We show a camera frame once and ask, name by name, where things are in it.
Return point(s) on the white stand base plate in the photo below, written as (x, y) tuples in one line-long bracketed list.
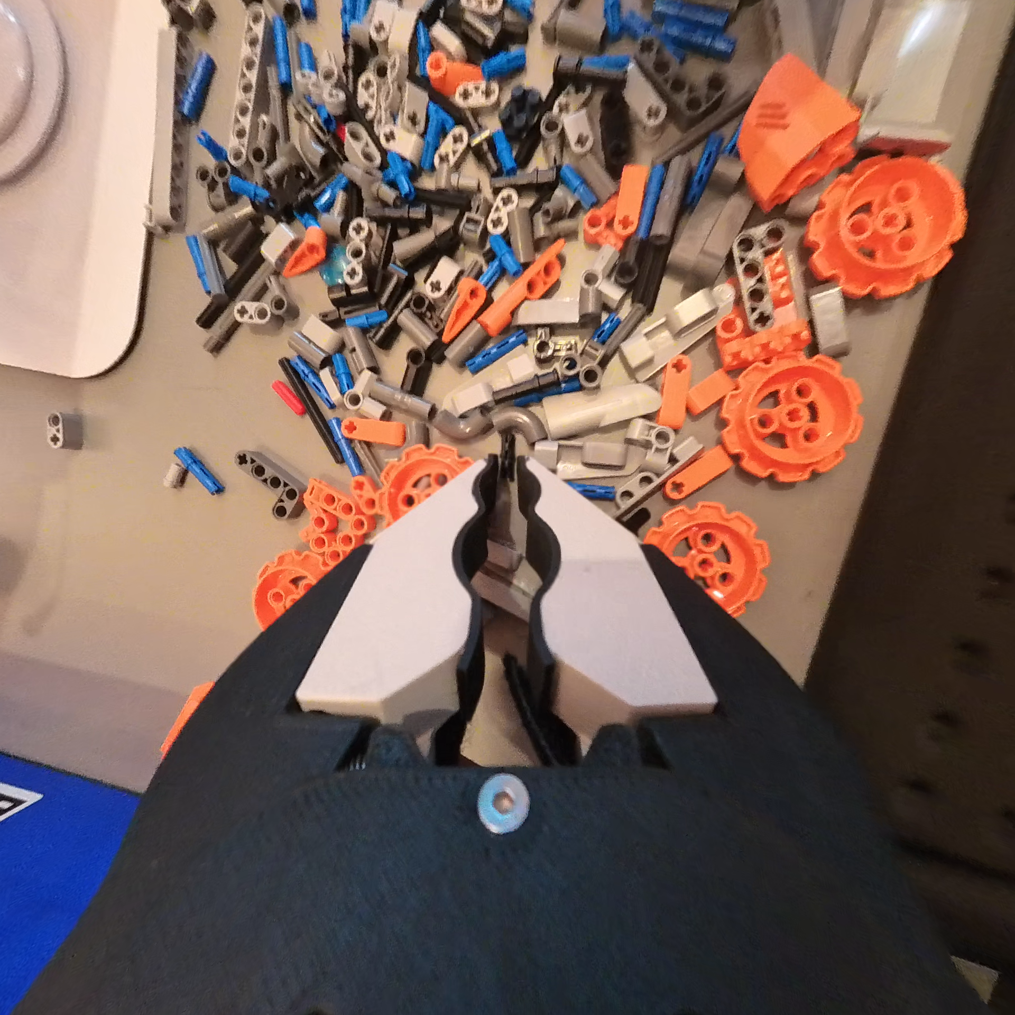
[(63, 238)]

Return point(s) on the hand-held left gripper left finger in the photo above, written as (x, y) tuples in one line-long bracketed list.
[(380, 626)]

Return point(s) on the pile of building pieces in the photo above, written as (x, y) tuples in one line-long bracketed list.
[(793, 416)]

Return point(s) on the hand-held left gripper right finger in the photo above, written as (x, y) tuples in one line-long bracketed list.
[(626, 626)]

